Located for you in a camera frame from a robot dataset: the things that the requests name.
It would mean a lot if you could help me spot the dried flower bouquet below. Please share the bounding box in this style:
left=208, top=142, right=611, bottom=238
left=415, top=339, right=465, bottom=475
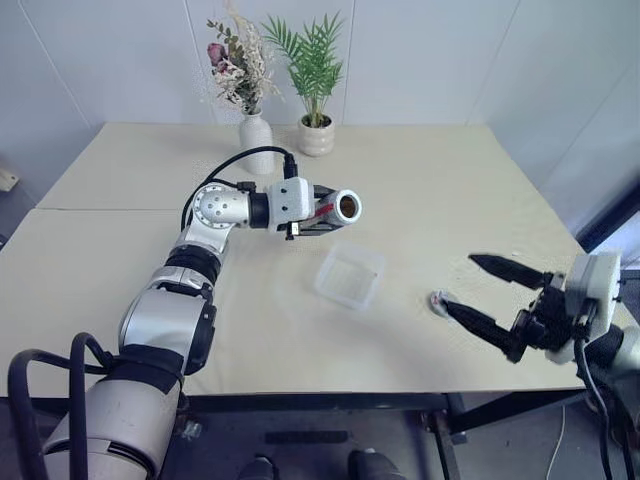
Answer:
left=199, top=0, right=284, bottom=117

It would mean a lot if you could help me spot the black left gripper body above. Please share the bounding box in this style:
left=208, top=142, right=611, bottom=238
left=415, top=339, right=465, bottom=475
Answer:
left=284, top=219, right=321, bottom=242

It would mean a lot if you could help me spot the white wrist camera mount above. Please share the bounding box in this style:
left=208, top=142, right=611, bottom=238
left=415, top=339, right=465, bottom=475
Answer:
left=544, top=251, right=624, bottom=364
left=266, top=177, right=316, bottom=236

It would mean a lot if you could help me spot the green palm plant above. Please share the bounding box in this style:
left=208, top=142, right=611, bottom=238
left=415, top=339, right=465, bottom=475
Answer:
left=260, top=10, right=347, bottom=129

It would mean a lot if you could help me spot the white ribbed plant pot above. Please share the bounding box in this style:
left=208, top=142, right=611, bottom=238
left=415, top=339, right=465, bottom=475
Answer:
left=298, top=113, right=336, bottom=158

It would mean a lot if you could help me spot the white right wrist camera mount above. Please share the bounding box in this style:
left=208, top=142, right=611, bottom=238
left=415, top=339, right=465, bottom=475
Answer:
left=544, top=251, right=624, bottom=364

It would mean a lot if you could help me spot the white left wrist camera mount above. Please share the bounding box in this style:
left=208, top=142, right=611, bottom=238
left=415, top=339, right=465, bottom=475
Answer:
left=266, top=177, right=316, bottom=236

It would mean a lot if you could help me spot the black metal table frame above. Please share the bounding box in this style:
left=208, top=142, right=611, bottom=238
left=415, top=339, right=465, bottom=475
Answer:
left=0, top=388, right=592, bottom=480

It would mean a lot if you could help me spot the dark door frame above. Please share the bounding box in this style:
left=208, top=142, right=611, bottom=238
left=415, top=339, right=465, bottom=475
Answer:
left=574, top=184, right=640, bottom=254

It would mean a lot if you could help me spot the clear plastic container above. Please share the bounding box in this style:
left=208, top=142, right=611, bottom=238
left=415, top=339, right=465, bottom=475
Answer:
left=313, top=241, right=387, bottom=313

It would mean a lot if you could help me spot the thick black shoulder hose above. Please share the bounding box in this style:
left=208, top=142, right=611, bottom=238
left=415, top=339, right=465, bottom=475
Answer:
left=7, top=331, right=117, bottom=480

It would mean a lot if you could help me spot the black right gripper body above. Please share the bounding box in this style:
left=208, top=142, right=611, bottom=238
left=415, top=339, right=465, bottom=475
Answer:
left=511, top=272, right=585, bottom=352

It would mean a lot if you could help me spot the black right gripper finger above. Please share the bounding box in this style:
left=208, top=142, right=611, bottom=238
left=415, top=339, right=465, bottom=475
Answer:
left=443, top=298, right=527, bottom=364
left=468, top=253, right=547, bottom=291

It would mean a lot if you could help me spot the flat black floor bar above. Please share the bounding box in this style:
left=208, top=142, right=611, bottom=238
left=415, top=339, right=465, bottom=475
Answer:
left=264, top=429, right=350, bottom=446

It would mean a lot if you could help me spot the white ceramic vase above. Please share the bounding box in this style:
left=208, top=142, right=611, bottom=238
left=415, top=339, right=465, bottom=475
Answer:
left=238, top=112, right=276, bottom=176

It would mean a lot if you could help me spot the small jar lid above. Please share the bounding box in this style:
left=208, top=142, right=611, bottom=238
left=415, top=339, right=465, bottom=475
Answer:
left=428, top=289, right=454, bottom=317

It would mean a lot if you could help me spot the thin white floor cable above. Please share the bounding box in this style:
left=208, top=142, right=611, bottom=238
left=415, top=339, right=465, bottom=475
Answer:
left=545, top=402, right=567, bottom=480

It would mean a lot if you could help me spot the dark rounded shape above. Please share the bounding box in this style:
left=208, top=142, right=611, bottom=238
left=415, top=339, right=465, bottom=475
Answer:
left=239, top=453, right=277, bottom=480
left=347, top=448, right=402, bottom=480

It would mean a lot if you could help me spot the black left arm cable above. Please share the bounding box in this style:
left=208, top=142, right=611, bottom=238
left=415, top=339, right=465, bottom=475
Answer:
left=180, top=145, right=300, bottom=232

